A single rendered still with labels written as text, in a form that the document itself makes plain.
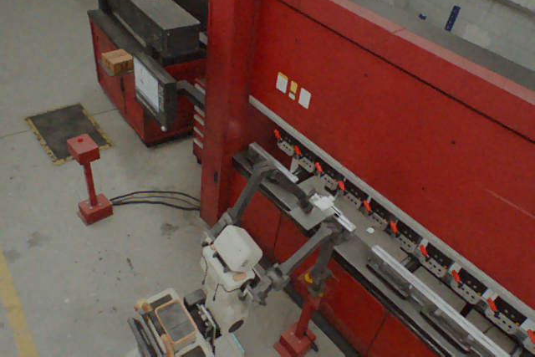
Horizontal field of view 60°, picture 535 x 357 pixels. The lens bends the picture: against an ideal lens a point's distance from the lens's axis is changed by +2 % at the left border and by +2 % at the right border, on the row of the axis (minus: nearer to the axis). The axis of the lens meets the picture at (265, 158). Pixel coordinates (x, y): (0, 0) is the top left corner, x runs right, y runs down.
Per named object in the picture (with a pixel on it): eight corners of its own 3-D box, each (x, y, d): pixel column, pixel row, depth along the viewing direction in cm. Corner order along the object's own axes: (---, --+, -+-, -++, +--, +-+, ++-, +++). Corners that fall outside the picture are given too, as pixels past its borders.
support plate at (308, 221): (287, 213, 301) (287, 211, 300) (315, 196, 315) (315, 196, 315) (307, 231, 291) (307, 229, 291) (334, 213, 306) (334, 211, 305)
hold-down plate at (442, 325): (419, 313, 270) (420, 310, 268) (424, 308, 273) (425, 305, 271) (465, 354, 255) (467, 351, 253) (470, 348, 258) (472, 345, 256)
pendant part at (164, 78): (135, 96, 335) (131, 51, 312) (150, 92, 342) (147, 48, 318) (165, 129, 311) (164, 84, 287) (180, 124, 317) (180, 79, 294)
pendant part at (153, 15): (134, 105, 350) (124, -5, 295) (163, 97, 363) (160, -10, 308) (166, 142, 322) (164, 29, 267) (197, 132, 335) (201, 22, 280)
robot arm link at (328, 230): (325, 214, 234) (338, 227, 228) (332, 223, 245) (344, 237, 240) (261, 274, 232) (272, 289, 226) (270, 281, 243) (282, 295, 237)
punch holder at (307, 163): (296, 161, 313) (300, 142, 302) (305, 156, 317) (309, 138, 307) (312, 174, 305) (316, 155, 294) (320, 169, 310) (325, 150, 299)
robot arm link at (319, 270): (323, 224, 240) (337, 238, 234) (331, 221, 243) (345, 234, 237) (306, 273, 268) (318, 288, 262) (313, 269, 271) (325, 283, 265)
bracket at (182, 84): (158, 94, 358) (158, 87, 353) (185, 86, 371) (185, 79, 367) (187, 121, 337) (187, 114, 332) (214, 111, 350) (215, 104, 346)
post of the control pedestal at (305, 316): (293, 334, 331) (308, 292, 296) (298, 329, 334) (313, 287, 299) (299, 340, 329) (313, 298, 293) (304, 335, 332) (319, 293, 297)
